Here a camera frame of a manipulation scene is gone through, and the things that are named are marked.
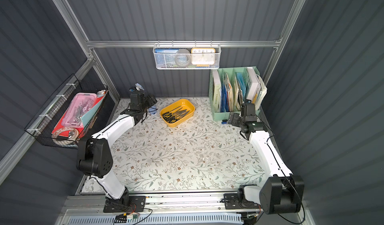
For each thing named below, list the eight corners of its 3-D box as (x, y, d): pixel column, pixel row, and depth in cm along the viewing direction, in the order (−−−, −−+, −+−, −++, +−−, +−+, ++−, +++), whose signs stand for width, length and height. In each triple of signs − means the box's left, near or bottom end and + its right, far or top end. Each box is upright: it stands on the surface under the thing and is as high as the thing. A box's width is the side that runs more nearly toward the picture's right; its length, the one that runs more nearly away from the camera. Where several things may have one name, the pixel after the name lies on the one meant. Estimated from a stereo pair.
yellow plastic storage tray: (172, 131, 103) (171, 127, 99) (159, 117, 111) (157, 112, 107) (197, 113, 114) (198, 108, 109) (183, 101, 121) (183, 96, 117)
